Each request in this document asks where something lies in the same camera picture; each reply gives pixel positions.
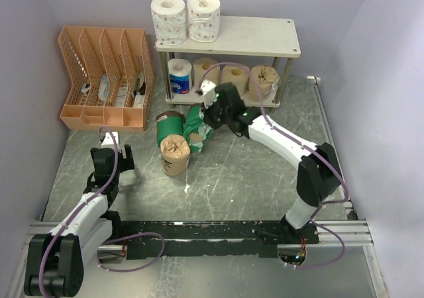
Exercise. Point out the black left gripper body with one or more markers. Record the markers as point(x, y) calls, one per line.
point(116, 176)

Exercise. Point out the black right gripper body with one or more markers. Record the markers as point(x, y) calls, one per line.
point(216, 116)

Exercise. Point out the bare tan paper roll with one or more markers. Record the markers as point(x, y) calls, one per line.
point(200, 66)

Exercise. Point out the green roll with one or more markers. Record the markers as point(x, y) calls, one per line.
point(168, 123)
point(196, 131)

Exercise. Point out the brown paper roll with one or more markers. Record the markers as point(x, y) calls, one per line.
point(266, 78)
point(175, 153)

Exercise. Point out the plastic white blue roll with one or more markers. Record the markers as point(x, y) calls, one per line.
point(180, 75)

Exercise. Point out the white dotted roll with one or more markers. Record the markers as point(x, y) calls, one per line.
point(169, 20)
point(203, 18)

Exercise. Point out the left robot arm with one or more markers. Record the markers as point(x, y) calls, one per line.
point(56, 260)

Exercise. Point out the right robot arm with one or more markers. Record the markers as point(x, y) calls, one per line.
point(318, 170)

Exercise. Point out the white two-tier shelf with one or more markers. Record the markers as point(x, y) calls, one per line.
point(239, 36)

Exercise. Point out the papers in organizer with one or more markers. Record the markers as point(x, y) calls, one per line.
point(138, 91)

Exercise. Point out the orange plastic file organizer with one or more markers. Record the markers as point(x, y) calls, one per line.
point(112, 78)

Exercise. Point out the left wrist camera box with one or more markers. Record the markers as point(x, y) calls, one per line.
point(110, 140)

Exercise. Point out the white wall clip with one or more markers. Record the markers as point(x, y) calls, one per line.
point(314, 79)

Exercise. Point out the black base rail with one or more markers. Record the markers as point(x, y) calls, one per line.
point(262, 238)

